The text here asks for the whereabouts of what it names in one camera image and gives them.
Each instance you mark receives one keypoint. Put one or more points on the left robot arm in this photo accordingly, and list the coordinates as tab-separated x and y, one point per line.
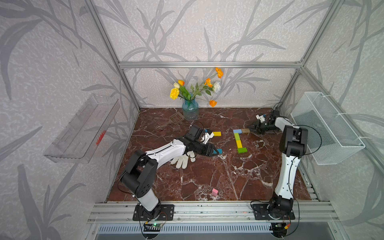
140	171

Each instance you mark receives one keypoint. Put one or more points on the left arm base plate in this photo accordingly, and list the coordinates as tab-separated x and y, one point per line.
162	212

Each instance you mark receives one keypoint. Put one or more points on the white wire basket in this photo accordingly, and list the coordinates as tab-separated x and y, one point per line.
331	139

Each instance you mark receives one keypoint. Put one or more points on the clear plastic shelf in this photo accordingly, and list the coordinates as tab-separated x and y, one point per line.
80	139

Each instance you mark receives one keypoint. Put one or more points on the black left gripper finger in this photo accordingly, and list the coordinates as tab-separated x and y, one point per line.
212	148
213	154

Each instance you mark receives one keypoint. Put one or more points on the artificial flowers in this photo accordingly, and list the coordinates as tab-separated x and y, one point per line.
210	86

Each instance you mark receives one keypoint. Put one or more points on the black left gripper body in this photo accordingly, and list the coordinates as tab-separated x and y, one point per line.
199	148

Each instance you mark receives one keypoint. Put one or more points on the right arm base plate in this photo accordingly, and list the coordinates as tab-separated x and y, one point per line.
263	212

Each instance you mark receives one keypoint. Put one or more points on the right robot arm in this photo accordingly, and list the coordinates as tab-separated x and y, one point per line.
293	145

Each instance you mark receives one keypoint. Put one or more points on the white cotton glove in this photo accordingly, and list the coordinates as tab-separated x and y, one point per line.
182	161

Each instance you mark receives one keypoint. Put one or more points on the right circuit board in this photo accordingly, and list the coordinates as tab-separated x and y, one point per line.
279	228

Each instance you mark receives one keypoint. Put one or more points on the dark green block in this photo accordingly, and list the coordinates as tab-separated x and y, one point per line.
242	150

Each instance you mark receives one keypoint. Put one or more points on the circuit board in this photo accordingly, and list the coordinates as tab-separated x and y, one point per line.
152	227
279	228

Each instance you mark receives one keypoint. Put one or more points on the pink block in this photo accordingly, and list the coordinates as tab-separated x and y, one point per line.
214	192

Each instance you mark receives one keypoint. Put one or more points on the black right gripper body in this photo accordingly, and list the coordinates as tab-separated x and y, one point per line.
261	127

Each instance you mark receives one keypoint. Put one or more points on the blue glass vase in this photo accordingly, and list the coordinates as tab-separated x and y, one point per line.
190	110

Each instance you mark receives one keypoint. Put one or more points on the small yellow block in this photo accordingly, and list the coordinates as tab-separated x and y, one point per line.
239	144

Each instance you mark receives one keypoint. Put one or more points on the left circuit board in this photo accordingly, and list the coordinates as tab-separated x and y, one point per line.
152	227

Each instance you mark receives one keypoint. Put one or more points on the lime green block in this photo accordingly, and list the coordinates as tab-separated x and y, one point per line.
237	136

